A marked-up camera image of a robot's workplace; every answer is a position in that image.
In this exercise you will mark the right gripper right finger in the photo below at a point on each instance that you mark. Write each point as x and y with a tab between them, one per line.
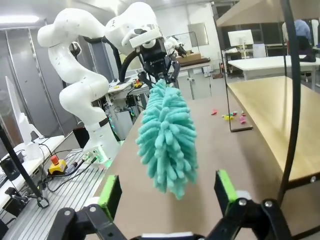
226	192

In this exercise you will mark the pink paper scrap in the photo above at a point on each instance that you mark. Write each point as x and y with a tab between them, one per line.
242	120

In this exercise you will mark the person in blue shirt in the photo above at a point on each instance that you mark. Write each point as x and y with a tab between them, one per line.
302	27

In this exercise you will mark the white long table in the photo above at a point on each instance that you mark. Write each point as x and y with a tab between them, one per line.
262	62

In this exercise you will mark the ribbed aluminium base plate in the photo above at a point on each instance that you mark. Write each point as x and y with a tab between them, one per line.
75	190

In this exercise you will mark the grey control cabinet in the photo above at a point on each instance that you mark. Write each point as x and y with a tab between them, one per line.
122	120

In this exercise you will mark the white box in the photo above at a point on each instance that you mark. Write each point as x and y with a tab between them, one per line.
258	50

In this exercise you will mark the black box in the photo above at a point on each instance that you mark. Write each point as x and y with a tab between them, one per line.
81	137

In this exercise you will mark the yellow red emergency stop button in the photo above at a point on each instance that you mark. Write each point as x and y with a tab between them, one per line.
57	167

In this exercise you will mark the yellow paper scrap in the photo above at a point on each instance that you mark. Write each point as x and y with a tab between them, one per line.
226	117

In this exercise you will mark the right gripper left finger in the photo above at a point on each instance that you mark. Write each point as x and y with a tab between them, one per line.
110	197

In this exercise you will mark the yellow toy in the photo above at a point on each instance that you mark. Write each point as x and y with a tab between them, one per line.
137	85

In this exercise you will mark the dark top table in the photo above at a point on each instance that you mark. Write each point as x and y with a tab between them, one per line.
197	65

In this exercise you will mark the black frame wooden two-tier shelf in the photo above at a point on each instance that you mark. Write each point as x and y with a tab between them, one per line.
270	107

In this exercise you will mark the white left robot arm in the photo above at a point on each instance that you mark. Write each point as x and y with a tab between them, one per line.
82	87

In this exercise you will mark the grey wall panel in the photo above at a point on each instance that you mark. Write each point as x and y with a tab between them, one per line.
197	35

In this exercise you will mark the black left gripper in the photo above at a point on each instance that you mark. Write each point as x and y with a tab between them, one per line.
155	60

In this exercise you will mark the flat cardboard box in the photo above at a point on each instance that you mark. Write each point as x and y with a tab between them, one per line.
190	57

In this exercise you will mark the white computer monitor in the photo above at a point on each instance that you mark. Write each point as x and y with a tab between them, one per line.
240	37

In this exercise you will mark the black cylindrical device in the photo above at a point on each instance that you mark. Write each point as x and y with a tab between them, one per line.
8	168

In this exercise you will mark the white desk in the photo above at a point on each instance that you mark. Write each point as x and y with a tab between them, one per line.
50	141

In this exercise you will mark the teal microfiber duster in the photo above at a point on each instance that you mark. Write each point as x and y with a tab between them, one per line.
167	140

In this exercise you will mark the black pole stand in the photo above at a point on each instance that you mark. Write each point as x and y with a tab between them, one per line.
43	202

